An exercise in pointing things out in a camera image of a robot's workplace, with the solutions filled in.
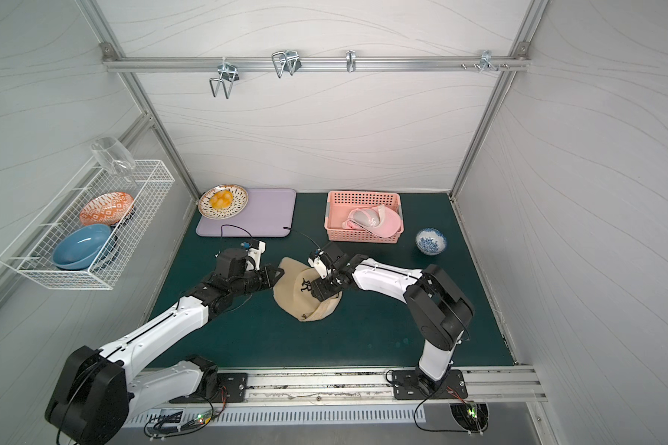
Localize beige baseball cap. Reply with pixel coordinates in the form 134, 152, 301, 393
273, 257, 343, 323

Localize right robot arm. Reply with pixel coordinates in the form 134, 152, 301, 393
308, 242, 475, 395

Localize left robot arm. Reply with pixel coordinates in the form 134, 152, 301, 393
45, 243, 285, 444

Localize pink baseball cap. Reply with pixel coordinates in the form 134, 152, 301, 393
343, 205, 403, 238

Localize lavender cutting mat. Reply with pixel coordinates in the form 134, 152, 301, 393
196, 188, 297, 239

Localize pink plastic basket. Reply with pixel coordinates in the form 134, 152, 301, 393
324, 191, 404, 244

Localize yellow fruit pieces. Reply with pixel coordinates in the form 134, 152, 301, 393
210, 189, 234, 210

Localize patterned plate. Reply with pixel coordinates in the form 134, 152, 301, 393
198, 185, 249, 221

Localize blue white porcelain bowl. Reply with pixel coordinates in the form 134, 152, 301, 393
415, 228, 448, 256

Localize orange patterned bowl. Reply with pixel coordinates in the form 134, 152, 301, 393
79, 192, 135, 226

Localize blue ceramic bowl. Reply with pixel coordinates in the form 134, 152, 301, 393
52, 224, 112, 271

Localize clear drinking glass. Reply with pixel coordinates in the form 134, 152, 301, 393
91, 137, 135, 178

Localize small metal hook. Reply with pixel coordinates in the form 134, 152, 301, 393
345, 50, 356, 73

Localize loop metal hook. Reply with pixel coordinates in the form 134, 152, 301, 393
271, 50, 302, 79

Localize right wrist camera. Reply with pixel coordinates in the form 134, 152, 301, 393
308, 248, 328, 279

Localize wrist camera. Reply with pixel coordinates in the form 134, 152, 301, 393
308, 248, 328, 279
241, 239, 266, 271

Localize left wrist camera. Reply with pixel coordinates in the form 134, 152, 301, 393
241, 239, 266, 271

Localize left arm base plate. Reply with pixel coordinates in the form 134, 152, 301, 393
169, 373, 248, 404

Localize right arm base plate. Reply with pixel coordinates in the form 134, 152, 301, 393
385, 369, 469, 401

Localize white wire wall basket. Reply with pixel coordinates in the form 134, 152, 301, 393
0, 159, 174, 290

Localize right base cable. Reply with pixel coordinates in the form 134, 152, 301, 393
383, 363, 490, 435

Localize left base cable bundle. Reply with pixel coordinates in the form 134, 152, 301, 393
142, 383, 229, 441

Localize double wire metal hook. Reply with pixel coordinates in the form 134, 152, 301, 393
209, 59, 239, 99

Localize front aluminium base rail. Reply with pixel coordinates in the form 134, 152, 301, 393
86, 364, 549, 412

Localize horizontal aluminium rail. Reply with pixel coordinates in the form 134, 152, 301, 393
102, 55, 532, 74

